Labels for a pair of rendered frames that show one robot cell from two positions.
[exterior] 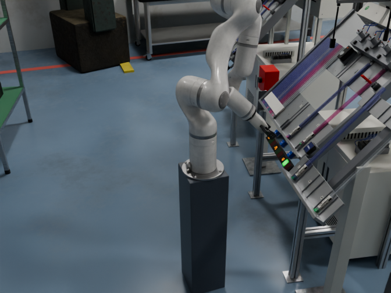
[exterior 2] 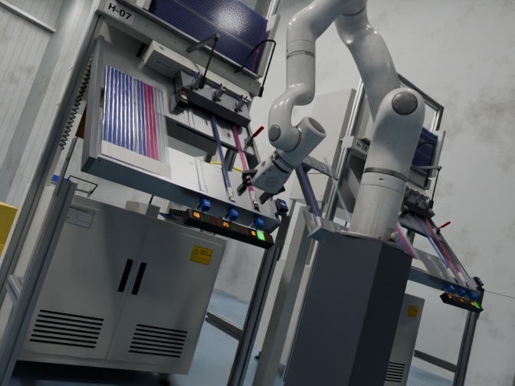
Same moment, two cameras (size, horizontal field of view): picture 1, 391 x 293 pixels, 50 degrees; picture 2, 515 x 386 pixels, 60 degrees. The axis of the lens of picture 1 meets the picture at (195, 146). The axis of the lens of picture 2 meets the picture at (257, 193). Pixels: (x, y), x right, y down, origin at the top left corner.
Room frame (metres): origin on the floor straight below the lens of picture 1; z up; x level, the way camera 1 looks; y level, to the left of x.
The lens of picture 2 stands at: (2.39, 0.90, 0.58)
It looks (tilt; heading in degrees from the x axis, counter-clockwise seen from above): 8 degrees up; 244
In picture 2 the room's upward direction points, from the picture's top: 16 degrees clockwise
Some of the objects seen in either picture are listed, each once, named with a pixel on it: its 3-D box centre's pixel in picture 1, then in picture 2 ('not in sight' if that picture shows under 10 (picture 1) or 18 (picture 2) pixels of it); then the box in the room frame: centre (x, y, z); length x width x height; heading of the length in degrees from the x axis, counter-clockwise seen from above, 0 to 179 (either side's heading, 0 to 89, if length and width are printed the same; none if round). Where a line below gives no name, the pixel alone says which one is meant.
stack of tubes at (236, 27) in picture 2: not in sight; (208, 21); (1.96, -0.95, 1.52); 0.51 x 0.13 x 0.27; 8
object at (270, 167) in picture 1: (265, 120); not in sight; (2.69, -0.50, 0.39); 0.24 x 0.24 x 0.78; 8
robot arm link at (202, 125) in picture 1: (196, 104); (395, 135); (1.60, -0.01, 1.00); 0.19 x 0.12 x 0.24; 51
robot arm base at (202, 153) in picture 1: (202, 151); (376, 210); (1.58, -0.03, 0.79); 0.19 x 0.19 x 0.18
